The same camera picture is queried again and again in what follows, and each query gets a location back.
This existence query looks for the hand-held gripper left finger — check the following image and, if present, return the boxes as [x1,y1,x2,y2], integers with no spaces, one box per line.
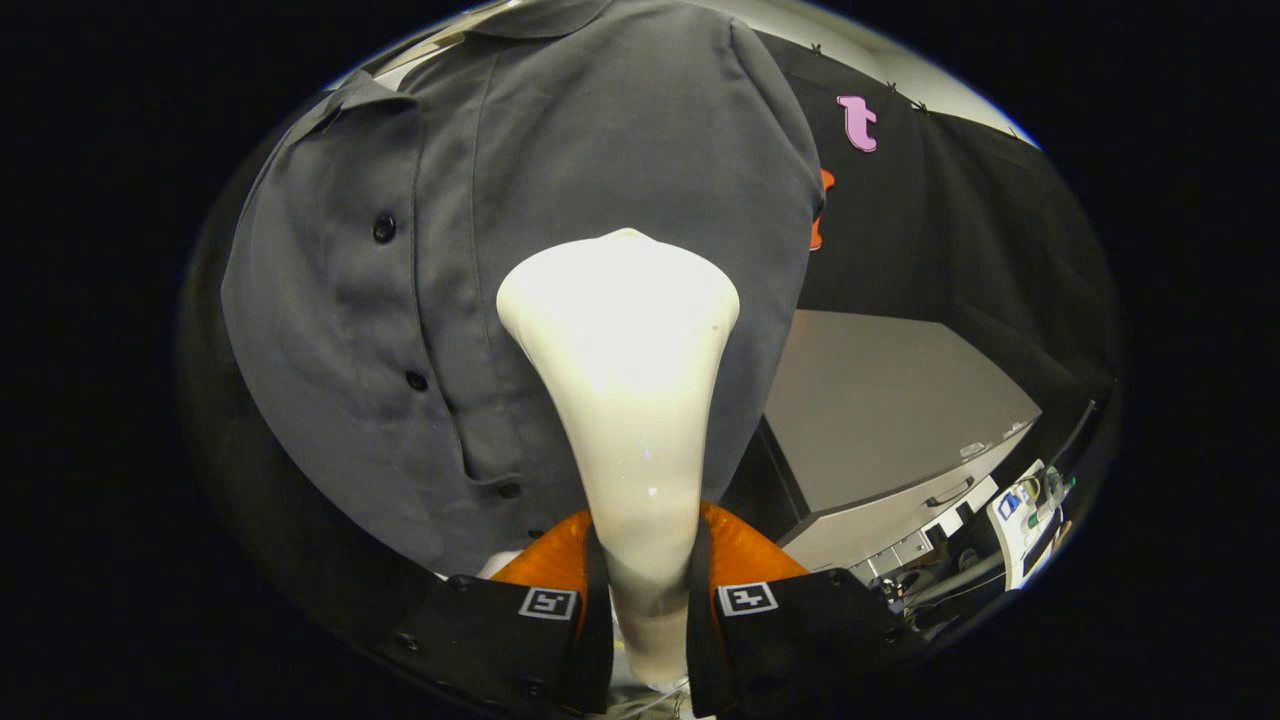
[385,508,613,719]

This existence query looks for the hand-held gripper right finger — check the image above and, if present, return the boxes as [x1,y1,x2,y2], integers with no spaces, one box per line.
[685,500,916,719]

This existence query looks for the white garment steamer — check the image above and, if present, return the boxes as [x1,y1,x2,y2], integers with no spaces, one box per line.
[496,228,741,691]

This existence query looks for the grey polo shirt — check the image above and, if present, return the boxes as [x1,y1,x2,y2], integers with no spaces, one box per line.
[220,0,826,581]

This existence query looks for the white side table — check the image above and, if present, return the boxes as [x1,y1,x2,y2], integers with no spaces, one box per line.
[985,460,1076,591]

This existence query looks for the grey cabinet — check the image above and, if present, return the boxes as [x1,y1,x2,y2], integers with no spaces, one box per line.
[720,308,1043,581]

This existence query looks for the row of black clips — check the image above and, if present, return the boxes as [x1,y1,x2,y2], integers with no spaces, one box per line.
[810,42,926,113]

